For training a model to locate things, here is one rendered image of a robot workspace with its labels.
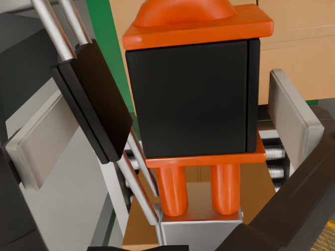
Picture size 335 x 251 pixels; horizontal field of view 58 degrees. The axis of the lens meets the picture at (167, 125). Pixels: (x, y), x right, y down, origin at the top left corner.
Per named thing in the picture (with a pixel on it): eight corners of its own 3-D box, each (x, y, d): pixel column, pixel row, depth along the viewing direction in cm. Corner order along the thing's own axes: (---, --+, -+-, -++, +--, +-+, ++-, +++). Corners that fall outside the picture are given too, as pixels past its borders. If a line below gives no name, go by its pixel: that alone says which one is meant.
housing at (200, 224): (239, 234, 29) (246, 278, 26) (169, 235, 30) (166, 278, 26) (239, 179, 26) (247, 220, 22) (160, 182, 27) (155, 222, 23)
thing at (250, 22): (252, 122, 23) (266, 163, 18) (154, 128, 23) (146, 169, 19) (255, 2, 18) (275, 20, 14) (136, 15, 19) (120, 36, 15)
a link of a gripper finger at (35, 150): (39, 193, 16) (25, 193, 16) (81, 124, 22) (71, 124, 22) (17, 145, 14) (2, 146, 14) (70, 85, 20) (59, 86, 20)
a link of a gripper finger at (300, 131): (306, 128, 13) (325, 127, 12) (269, 68, 18) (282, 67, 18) (299, 183, 14) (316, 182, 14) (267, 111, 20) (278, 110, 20)
